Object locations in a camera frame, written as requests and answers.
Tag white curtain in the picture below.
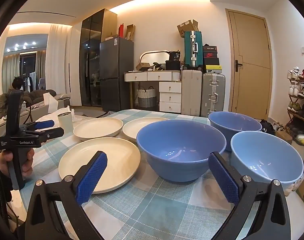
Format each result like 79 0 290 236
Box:
45 24 73 98

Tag white dressing table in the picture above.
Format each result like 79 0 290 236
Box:
124 70 182 113

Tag person's left hand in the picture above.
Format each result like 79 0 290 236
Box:
0 147 35 179

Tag white tumbler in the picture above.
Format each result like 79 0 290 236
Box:
57 112 74 136

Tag woven laundry basket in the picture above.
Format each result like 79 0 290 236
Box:
136 86 157 108

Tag teal checked tablecloth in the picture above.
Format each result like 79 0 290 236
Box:
19 109 300 240

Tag white green sneaker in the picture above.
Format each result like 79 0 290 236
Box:
283 176 303 197

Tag beige suitcase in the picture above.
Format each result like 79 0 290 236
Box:
181 69 203 117

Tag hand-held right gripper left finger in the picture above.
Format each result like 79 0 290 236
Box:
25 151 108 240

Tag grey refrigerator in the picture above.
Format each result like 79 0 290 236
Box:
99 36 134 112

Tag dark glass cabinet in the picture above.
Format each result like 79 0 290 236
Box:
79 8 118 107

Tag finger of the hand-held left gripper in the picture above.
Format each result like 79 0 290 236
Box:
25 127 65 145
23 120 55 133

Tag grey sofa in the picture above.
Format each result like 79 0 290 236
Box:
0 89 57 130

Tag wooden shoe rack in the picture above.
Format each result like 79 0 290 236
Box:
286 77 304 140

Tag oval mirror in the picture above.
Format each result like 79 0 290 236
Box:
139 51 176 70

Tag small cardboard box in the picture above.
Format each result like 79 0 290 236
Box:
275 130 293 145

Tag light blue bowl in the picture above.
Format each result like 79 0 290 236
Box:
230 131 304 188

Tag wooden door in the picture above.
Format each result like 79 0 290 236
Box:
225 8 273 120

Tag cluster of loose shoes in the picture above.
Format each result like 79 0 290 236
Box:
272 121 286 132

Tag white tall cabinet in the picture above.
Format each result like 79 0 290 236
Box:
69 22 82 107

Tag white paper bag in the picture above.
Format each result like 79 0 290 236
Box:
43 92 58 113

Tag shoe rack with shoes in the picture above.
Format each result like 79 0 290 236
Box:
287 66 304 145

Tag black white striped rug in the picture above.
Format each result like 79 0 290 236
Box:
95 110 117 118

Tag cream plate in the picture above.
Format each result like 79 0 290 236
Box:
73 117 124 142
122 117 170 145
58 137 141 194

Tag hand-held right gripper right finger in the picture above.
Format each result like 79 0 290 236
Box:
208 151 291 240

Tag hanging clothes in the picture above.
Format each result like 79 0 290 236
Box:
24 71 46 93

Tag open cardboard box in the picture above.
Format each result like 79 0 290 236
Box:
177 19 199 38

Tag silver suitcase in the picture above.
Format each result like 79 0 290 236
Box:
201 72 226 118

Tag teal suitcase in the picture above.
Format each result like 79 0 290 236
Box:
184 30 204 69

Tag black cable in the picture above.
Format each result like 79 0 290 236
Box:
24 99 34 126

